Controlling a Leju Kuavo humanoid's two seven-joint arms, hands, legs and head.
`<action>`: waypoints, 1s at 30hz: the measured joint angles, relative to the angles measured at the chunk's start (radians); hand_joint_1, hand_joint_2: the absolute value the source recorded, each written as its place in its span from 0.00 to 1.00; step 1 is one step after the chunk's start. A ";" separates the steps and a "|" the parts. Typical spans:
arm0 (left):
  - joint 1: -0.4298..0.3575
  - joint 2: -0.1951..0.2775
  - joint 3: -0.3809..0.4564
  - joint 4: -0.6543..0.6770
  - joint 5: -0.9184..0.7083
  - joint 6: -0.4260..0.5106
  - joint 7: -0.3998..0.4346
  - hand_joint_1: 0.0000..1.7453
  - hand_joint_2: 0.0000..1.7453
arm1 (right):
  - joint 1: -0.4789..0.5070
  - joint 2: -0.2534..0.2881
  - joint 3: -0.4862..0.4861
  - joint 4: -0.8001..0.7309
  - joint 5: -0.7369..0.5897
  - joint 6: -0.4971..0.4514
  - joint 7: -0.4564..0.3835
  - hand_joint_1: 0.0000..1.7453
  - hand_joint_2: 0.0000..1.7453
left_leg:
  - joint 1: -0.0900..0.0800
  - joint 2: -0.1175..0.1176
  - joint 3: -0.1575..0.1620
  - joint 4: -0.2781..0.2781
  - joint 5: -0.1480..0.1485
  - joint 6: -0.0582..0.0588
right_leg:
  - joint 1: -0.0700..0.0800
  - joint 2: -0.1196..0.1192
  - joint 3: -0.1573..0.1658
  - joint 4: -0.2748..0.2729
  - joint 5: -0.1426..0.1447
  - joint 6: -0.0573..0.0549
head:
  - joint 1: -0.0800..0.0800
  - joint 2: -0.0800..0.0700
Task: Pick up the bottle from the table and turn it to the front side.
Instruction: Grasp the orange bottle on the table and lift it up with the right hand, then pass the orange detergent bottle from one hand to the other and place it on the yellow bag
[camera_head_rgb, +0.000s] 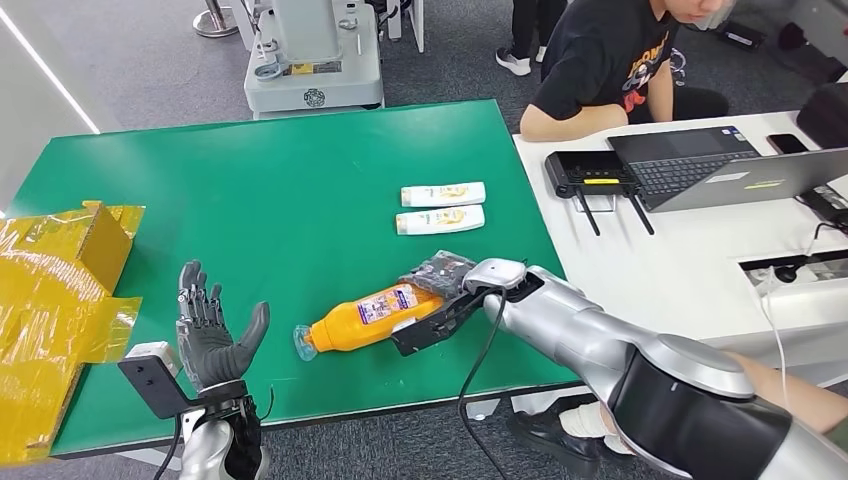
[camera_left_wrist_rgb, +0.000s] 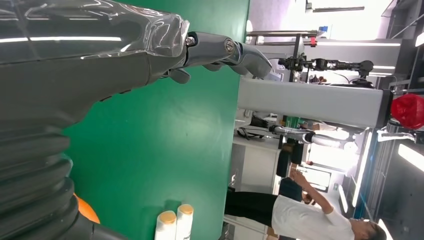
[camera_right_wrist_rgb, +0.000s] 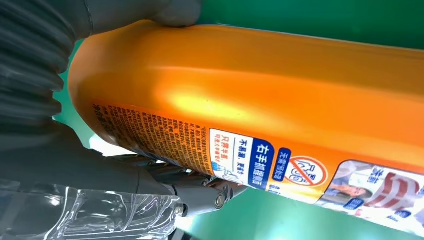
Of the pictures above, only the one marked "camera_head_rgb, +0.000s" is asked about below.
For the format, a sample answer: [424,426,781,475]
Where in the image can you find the thin white cable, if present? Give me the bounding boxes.
[755,264,796,399]

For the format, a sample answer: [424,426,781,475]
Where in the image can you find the grey laptop computer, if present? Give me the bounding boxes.
[606,125,848,215]

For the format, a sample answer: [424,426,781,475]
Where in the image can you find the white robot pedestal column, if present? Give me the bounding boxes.
[241,0,387,121]

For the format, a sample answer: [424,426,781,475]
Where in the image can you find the black smartphone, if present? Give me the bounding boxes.
[766,133,811,156]

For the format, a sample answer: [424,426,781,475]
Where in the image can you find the desk cable tray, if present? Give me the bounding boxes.
[738,250,848,293]

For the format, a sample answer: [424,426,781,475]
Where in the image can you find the black router with antennas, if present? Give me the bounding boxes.
[544,150,657,238]

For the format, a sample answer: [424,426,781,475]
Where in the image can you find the white panel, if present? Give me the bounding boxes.
[386,0,425,53]

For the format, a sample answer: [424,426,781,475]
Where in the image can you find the yellow cardboard box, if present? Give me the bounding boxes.
[0,200,146,468]

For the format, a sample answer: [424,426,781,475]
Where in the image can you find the black bag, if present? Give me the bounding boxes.
[794,80,848,150]

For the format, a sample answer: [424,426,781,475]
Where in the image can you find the white bottle with gold cap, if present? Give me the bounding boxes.
[400,181,488,209]
[395,204,486,237]

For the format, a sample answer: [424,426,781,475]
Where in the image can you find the round metal stand base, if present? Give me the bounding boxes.
[192,0,240,39]

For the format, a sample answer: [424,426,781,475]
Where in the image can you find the orange bottle with clear cap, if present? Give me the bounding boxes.
[293,283,445,364]

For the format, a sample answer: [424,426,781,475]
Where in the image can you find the black desk device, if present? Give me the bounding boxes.
[794,184,848,227]

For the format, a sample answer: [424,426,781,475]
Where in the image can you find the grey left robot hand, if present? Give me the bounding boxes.
[175,259,272,393]

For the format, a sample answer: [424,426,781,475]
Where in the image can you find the seated person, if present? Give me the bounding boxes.
[519,0,737,144]

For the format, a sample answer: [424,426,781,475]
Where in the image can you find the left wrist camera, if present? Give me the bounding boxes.
[117,341,200,421]

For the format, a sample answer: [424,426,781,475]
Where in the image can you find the black cable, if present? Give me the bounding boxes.
[457,288,510,480]

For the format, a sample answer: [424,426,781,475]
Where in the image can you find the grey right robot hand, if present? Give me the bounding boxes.
[400,250,478,303]

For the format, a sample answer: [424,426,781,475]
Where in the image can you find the person with crossed legs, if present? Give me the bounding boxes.
[506,351,848,480]

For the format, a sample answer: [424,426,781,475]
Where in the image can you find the standing person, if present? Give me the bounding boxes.
[495,0,570,77]

